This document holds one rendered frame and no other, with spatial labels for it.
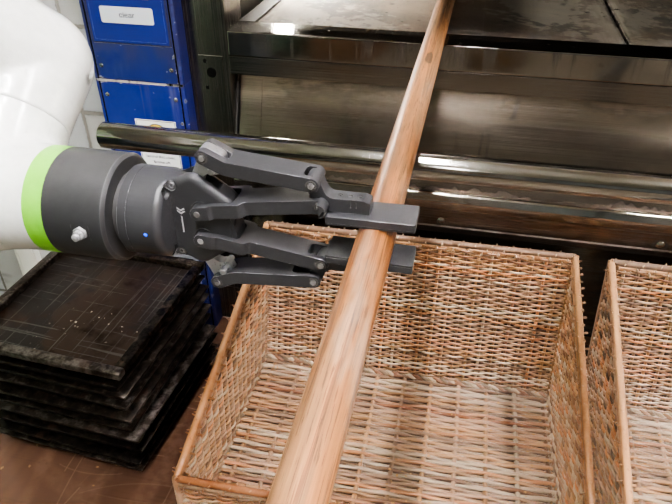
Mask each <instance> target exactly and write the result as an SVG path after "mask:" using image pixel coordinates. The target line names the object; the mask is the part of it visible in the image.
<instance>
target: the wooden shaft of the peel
mask: <svg viewBox="0 0 672 504"><path fill-rule="evenodd" d="M454 3H455V0H437V1H436V4H435V7H434V10H433V13H432V16H431V19H430V22H429V25H428V28H427V31H426V34H425V37H424V40H423V43H422V45H421V48H420V51H419V54H418V57H417V60H416V63H415V66H414V69H413V72H412V75H411V78H410V81H409V84H408V87H407V90H406V92H405V95H404V98H403V101H402V104H401V107H400V110H399V113H398V116H397V119H396V122H395V125H394V128H393V131H392V134H391V136H390V139H389V142H388V145H387V148H386V151H385V154H384V157H383V160H382V163H381V166H380V169H379V172H378V175H377V178H376V181H375V183H374V186H373V189H372V192H371V195H372V196H373V202H383V203H394V204H404V203H405V199H406V195H407V191H408V187H409V183H410V179H411V175H412V171H413V167H414V163H415V159H416V155H417V151H418V147H419V143H420V139H421V135H422V131H423V127H424V123H425V119H426V115H427V111H428V107H429V103H430V99H431V95H432V91H433V87H434V83H435V79H436V75H437V71H438V67H439V63H440V59H441V55H442V51H443V47H444V43H445V39H446V35H447V31H448V27H449V23H450V19H451V15H452V11H453V7H454ZM396 235H397V232H391V231H382V230H372V229H363V228H359V230H358V233H357V236H356V239H355V242H354V245H353V248H352V251H351V254H350V257H349V260H348V263H347V266H346V269H345V272H344V274H343V277H342V280H341V283H340V286H339V289H338V292H337V295H336V298H335V301H334V304H333V307H332V310H331V313H330V316H329V319H328V321H327V324H326V327H325V330H324V333H323V336H322V339H321V342H320V345H319V348H318V351H317V354H316V357H315V360H314V363H313V365H312V368H311V371H310V374H309V377H308V380H307V383H306V386H305V389H304V392H303V395H302V398H301V401H300V404H299V407H298V410H297V412H296V415H295V418H294V421H293V424H292V427H291V430H290V433H289V436H288V439H287V442H286V445H285V448H284V451H283V454H282V456H281V459H280V462H279V465H278V468H277V471H276V474H275V477H274V480H273V483H272V486H271V489H270V492H269V495H268V498H267V501H266V503H265V504H329V503H330V499H331V495H332V491H333V487H334V483H335V479H336V475H337V471H338V467H339V463H340V459H341V455H342V451H343V447H344V443H345V439H346V435H347V431H348V427H349V423H350V419H351V415H352V411H353V407H354V403H355V399H356V395H357V391H358V387H359V383H360V379H361V375H362V371H363V367H364V363H365V359H366V355H367V351H368V347H369V343H370V339H371V335H372V331H373V327H374V323H375V319H376V315H377V311H378V307H379V303H380V299H381V295H382V291H383V287H384V283H385V279H386V275H387V271H388V267H389V263H390V259H391V255H392V251H393V247H394V243H395V239H396Z"/></svg>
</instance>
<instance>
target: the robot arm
mask: <svg viewBox="0 0 672 504"><path fill-rule="evenodd" d="M93 78H94V62H93V56H92V53H91V50H90V47H89V45H88V43H87V41H86V39H85V38H84V36H83V35H82V33H81V32H80V31H79V29H78V28H77V27H76V26H75V25H74V24H73V23H72V22H71V21H70V20H68V19H67V18H66V17H64V16H63V15H61V14H60V13H58V12H56V11H55V10H53V9H52V8H50V7H48V6H47V5H45V4H43V3H42V2H40V1H38V0H0V251H4V250H13V249H36V250H47V251H55V252H62V253H69V254H77V255H84V256H92V257H100V258H107V259H115V260H128V259H130V258H132V257H133V256H135V255H136V254H137V253H146V254H154V255H162V256H174V255H180V254H187V255H189V256H192V257H194V258H195V259H197V260H200V261H206V263H207V264H208V266H209V267H210V269H211V270H212V272H213V274H214V276H213V278H212V279H211V283H212V284H213V286H215V287H217V288H222V287H226V286H229V285H233V284H237V283H238V284H255V285H273V286H290V287H307V288H317V287H319V285H320V283H321V281H322V278H323V276H324V274H325V273H326V272H327V271H328V270H339V271H345V269H346V266H347V263H348V260H349V257H350V254H351V251H352V248H353V245H354V242H355V239H356V238H349V237H341V236H333V237H332V240H331V239H330V241H329V243H328V244H326V243H322V242H318V241H314V240H310V239H306V238H302V237H298V236H294V235H290V234H286V233H282V232H278V231H274V230H270V229H266V228H262V227H258V226H257V224H256V223H255V222H252V221H248V220H244V218H243V217H245V216H248V215H299V214H318V216H319V219H322V218H323V217H324V216H325V225H334V226H344V227H353V228H363V229H372V230H382V231H391V232H400V233H411V234H415V232H416V228H417V223H418V218H419V213H420V207H419V206H414V205H404V204H394V203H383V202H373V196H372V195H370V194H368V193H363V192H352V191H342V190H335V189H333V188H331V187H330V186H329V184H328V182H327V180H326V178H325V174H326V171H325V169H324V167H322V166H321V165H317V164H311V163H306V162H299V161H295V160H290V159H284V158H279V157H274V156H268V155H263V154H258V153H252V152H247V151H241V150H236V149H233V148H231V147H229V146H227V145H226V144H224V143H222V142H220V141H218V140H216V139H214V138H209V139H207V141H206V142H205V143H204V144H203V145H202V146H201V147H200V148H199V149H198V151H197V152H196V153H195V155H194V158H195V160H196V163H195V166H192V167H190V168H188V169H184V170H183V169H181V168H178V167H171V166H162V165H152V164H147V163H146V161H145V160H144V159H143V157H141V156H140V155H139V154H137V153H134V152H125V151H115V150H105V149H95V148H85V147H75V146H68V143H69V140H70V137H71V134H72V131H73V129H74V126H75V124H76V121H77V119H78V116H79V114H80V112H81V109H82V107H83V105H84V102H85V100H86V98H87V96H88V94H89V92H90V89H91V87H92V83H93ZM217 174H220V175H223V176H227V177H231V178H236V179H241V180H246V181H252V182H257V183H262V184H267V185H273V186H278V187H273V188H252V186H249V185H244V186H228V185H227V184H226V183H224V182H223V181H222V180H220V179H219V178H217V177H216V176H215V175H217ZM326 211H327V212H326ZM224 252H229V253H233V254H237V255H245V254H253V255H257V256H261V257H239V258H235V256H234V255H229V256H222V255H220V254H222V253H224ZM415 256H416V246H411V245H403V244H395V243H394V247H393V251H392V255H391V259H390V263H389V267H388V271H389V272H397V273H404V274H412V271H413V266H414V261H415ZM263 257H265V258H263Z"/></svg>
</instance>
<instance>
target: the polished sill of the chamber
mask: <svg viewBox="0 0 672 504"><path fill-rule="evenodd" d="M425 34H426V32H410V31H394V30H377V29H361V28H344V27H328V26H311V25H295V24H278V23H262V22H245V21H239V22H237V23H236V24H235V25H234V26H232V27H231V28H230V29H229V30H227V41H228V51H229V55H231V56H245V57H259V58H274V59H288V60H302V61H316V62H330V63H345V64H359V65H373V66H387V67H401V68H414V66H415V63H416V60H417V57H418V54H419V51H420V48H421V45H422V43H423V40H424V37H425ZM438 70H444V71H458V72H472V73H487V74H501V75H515V76H529V77H544V78H558V79H572V80H586V81H600V82H615V83H629V84H643V85H657V86H671V87H672V47H658V46H642V45H625V44H609V43H592V42H576V41H559V40H543V39H526V38H510V37H493V36H477V35H460V34H447V35H446V39H445V43H444V47H443V51H442V55H441V59H440V63H439V67H438Z"/></svg>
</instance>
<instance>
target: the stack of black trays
mask: <svg viewBox="0 0 672 504"><path fill-rule="evenodd" d="M204 268H205V262H202V261H196V260H190V259H184V258H178V257H172V256H162V255H154V254H146V253H137V254H136V255H135V256H133V257H132V258H130V259H128V260H115V259H107V258H100V257H92V256H84V255H77V254H69V253H62V252H55V251H51V252H49V253H48V254H47V255H46V256H45V257H44V258H43V259H42V260H40V261H39V262H38V263H37V264H36V265H35V266H34V267H33V268H31V269H30V270H29V271H28V272H27V273H26V274H25V275H24V276H22V277H21V278H20V279H19V280H18V281H17V282H16V283H15V284H14V285H12V286H11V287H10V288H9V289H8V290H7V291H6V292H5V293H3V294H2V295H1V296H0V433H3V434H7V435H10V436H13V437H17V438H20V439H24V440H28V441H31V442H35V443H39V444H42V445H46V446H50V447H53V448H57V449H61V450H64V451H68V452H72V453H75V454H79V455H83V456H86V457H90V458H94V459H97V460H101V461H105V462H108V463H112V464H116V465H119V466H123V467H127V468H130V469H134V470H138V471H142V470H143V469H144V467H145V466H146V464H147V463H148V461H149V459H150V458H151V456H152V455H153V453H154V452H155V450H156V449H157V447H158V446H159V444H160V442H161V441H162V439H163V438H164V436H165V435H166V433H167V432H168V430H169V428H170V427H171V425H172V424H173V422H174V421H175V419H176V418H177V416H178V415H179V413H180V411H181V410H182V408H183V407H184V405H185V404H186V402H187V401H188V399H189V398H190V396H191V394H192V393H193V391H194V390H195V388H196V387H197V385H198V384H199V382H200V380H201V379H202V377H203V376H204V374H205V373H206V371H207V370H208V368H209V367H210V365H211V364H210V363H212V362H213V360H214V359H215V357H216V356H217V353H218V352H215V350H216V348H217V347H218V344H214V343H212V342H213V341H214V339H215V337H216V336H217V334H218V333H215V332H213V331H214V329H215V328H216V326H215V325H210V324H205V323H206V322H207V320H208V319H209V317H210V316H211V313H207V312H208V310H209V309H210V307H211V306H212V305H211V304H207V303H204V301H205V300H206V299H207V297H208V296H209V293H205V292H206V290H207V289H208V288H209V285H204V284H200V283H201V281H202V280H203V279H204V277H205V276H204V275H200V273H201V272H202V271H203V269H204Z"/></svg>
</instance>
